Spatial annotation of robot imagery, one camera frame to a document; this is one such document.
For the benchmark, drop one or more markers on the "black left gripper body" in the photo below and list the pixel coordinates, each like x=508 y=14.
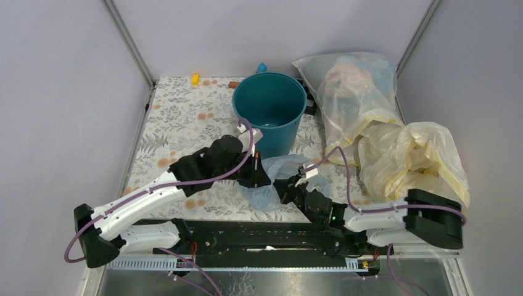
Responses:
x=245 y=174

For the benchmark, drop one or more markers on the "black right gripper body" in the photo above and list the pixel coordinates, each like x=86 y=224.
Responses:
x=297 y=193

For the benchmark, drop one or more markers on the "light blue plastic trash bag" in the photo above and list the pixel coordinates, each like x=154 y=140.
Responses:
x=266 y=198

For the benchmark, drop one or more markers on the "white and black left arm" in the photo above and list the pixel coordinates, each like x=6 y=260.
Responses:
x=106 y=231

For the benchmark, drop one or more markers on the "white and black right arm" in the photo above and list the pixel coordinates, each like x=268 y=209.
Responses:
x=420 y=217

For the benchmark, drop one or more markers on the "teal plastic trash bin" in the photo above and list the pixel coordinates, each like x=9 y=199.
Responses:
x=274 y=103

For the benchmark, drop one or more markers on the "blue object behind bin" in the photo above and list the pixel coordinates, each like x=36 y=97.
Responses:
x=262 y=68

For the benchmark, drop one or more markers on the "black white checkered board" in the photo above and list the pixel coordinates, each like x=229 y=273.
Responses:
x=311 y=106

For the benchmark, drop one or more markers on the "floral patterned table cloth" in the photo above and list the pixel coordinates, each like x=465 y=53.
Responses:
x=183 y=118

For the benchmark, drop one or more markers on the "small brown cylinder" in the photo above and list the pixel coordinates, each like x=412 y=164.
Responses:
x=233 y=84

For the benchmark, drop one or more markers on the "yellowish crumpled plastic bag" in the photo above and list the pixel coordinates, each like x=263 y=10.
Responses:
x=420 y=155

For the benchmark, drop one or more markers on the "small yellow block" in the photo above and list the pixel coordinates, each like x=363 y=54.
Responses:
x=195 y=79

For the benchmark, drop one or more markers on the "clear bag with stuffed items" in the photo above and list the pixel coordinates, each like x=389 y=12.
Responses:
x=353 y=91

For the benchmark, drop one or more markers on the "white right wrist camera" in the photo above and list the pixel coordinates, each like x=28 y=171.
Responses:
x=306 y=170

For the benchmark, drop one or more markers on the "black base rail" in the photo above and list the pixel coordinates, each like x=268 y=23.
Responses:
x=223 y=239

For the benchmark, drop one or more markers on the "white slotted cable duct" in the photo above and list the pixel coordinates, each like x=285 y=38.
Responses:
x=262 y=264

